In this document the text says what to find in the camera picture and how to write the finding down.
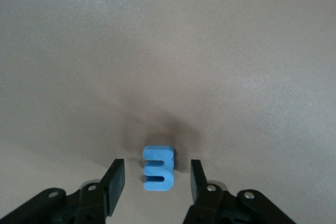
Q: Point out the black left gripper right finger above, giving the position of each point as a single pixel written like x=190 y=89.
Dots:
x=197 y=184

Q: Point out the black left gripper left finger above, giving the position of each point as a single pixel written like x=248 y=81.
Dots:
x=115 y=182

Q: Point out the blue foam letter m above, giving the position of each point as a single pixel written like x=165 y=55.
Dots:
x=168 y=171

